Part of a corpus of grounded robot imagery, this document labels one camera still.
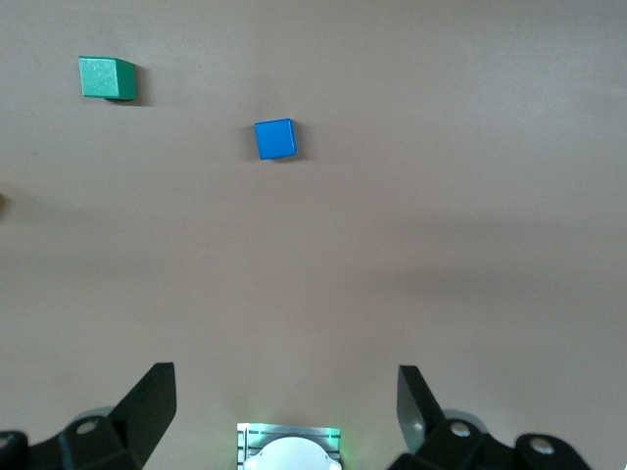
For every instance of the blue wooden block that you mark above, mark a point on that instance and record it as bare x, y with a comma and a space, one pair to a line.
275, 139

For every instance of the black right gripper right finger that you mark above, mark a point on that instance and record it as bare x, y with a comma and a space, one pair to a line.
421, 421

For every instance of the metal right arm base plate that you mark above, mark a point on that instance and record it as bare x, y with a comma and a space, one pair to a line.
294, 430

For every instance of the brown table cover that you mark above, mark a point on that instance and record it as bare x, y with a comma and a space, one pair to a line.
441, 196

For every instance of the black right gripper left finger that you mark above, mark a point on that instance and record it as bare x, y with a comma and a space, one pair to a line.
142, 416

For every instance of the green wooden block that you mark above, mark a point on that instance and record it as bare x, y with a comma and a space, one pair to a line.
100, 76

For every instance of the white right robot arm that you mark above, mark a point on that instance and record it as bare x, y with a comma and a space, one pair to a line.
291, 455

